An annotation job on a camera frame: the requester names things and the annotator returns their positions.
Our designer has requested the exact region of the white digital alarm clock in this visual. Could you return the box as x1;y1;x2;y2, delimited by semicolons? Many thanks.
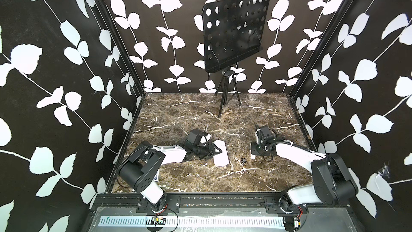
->
212;140;229;167

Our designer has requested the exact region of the black gold AAA battery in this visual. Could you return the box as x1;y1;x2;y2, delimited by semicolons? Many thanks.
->
240;157;247;165

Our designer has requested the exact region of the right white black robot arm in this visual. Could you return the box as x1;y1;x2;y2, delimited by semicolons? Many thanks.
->
251;136;359;208

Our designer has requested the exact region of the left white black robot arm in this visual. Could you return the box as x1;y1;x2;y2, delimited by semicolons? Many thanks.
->
119;140;227;205

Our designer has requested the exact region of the blue playing card deck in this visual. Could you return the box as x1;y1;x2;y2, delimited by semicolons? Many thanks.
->
153;170;159;182

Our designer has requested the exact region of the black perforated music stand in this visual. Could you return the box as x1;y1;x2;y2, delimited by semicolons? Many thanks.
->
202;0;270;107

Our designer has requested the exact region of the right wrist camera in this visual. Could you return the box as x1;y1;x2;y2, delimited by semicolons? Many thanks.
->
255;125;278;141

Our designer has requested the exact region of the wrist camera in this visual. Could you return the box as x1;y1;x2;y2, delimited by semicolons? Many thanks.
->
187;129;211;146
255;125;278;141

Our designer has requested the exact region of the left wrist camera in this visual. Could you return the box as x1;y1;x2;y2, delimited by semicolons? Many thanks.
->
187;129;211;146

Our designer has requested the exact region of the white slotted cable duct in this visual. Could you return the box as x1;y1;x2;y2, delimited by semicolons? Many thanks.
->
97;216;285;229

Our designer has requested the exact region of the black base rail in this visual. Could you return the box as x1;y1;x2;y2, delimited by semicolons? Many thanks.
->
90;191;353;216

